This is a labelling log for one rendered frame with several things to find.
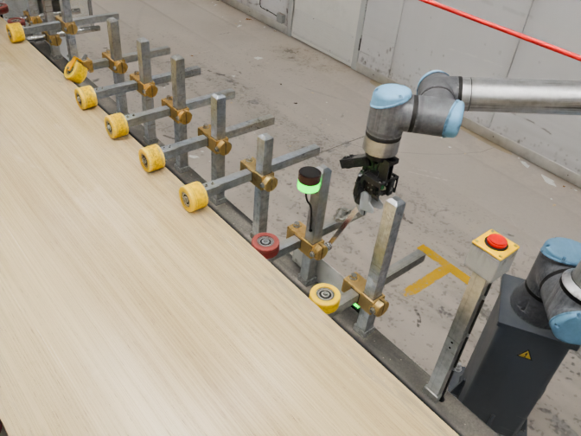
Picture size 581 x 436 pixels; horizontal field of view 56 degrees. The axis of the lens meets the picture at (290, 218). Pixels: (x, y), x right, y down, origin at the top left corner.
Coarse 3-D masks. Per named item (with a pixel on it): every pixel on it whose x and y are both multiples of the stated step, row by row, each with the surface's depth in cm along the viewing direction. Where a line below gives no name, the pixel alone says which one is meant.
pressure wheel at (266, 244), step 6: (258, 234) 157; (264, 234) 157; (270, 234) 157; (252, 240) 155; (258, 240) 155; (264, 240) 154; (270, 240) 156; (276, 240) 155; (252, 246) 154; (258, 246) 153; (264, 246) 154; (270, 246) 154; (276, 246) 154; (264, 252) 152; (270, 252) 153; (276, 252) 154; (270, 258) 154
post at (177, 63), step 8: (176, 56) 187; (176, 64) 188; (184, 64) 190; (176, 72) 189; (184, 72) 191; (176, 80) 191; (184, 80) 193; (176, 88) 193; (184, 88) 195; (176, 96) 195; (184, 96) 197; (176, 104) 197; (184, 104) 198; (176, 128) 204; (184, 128) 204; (176, 136) 206; (184, 136) 206; (176, 160) 213; (184, 160) 212
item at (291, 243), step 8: (352, 208) 178; (360, 216) 179; (328, 224) 171; (336, 224) 172; (328, 232) 172; (288, 240) 163; (296, 240) 163; (280, 248) 160; (288, 248) 162; (296, 248) 165; (280, 256) 161
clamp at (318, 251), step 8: (288, 232) 168; (296, 232) 165; (304, 232) 165; (304, 240) 162; (320, 240) 163; (304, 248) 164; (312, 248) 161; (320, 248) 160; (312, 256) 161; (320, 256) 162
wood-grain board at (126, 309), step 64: (0, 64) 231; (0, 128) 191; (64, 128) 195; (0, 192) 163; (64, 192) 166; (128, 192) 168; (0, 256) 142; (64, 256) 144; (128, 256) 146; (192, 256) 148; (256, 256) 151; (0, 320) 126; (64, 320) 128; (128, 320) 129; (192, 320) 131; (256, 320) 133; (320, 320) 134; (0, 384) 113; (64, 384) 115; (128, 384) 116; (192, 384) 117; (256, 384) 119; (320, 384) 120; (384, 384) 121
